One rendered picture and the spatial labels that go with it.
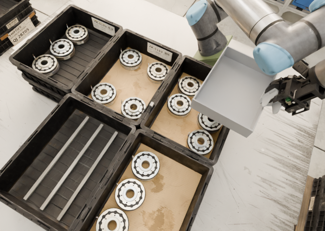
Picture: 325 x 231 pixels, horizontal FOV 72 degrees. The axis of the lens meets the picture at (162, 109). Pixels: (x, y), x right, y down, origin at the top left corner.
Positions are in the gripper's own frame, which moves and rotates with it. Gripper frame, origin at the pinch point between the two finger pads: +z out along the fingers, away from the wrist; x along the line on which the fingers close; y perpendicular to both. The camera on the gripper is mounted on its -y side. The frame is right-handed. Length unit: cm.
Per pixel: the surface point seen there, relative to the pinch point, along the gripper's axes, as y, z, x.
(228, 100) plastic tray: 3.5, 6.0, -9.1
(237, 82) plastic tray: -5.3, 5.8, -8.4
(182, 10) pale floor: -160, 126, -43
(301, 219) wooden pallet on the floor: 1, 69, 96
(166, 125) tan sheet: 11.9, 31.4, -18.9
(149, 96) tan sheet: 2.5, 34.9, -30.9
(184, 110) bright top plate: 3.2, 27.3, -15.6
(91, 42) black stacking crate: -12, 46, -68
